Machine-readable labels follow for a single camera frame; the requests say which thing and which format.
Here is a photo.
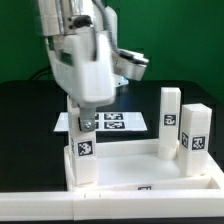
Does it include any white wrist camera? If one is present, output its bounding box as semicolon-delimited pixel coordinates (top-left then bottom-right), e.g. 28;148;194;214
112;50;149;81

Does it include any white marker sheet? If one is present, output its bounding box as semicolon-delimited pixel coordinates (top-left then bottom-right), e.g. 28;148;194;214
54;112;147;132

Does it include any white L-shaped fence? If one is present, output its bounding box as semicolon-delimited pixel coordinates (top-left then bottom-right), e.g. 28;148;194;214
0;143;224;222

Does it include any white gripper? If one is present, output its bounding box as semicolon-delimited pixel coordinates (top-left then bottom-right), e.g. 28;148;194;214
47;30;115;132

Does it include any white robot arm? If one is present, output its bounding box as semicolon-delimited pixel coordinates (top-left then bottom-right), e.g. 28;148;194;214
34;0;115;132

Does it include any black cable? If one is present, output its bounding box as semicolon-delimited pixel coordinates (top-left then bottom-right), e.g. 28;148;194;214
29;66;53;82

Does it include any white desk top tray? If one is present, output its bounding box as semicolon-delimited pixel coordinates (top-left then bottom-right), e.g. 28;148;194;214
64;139;224;191

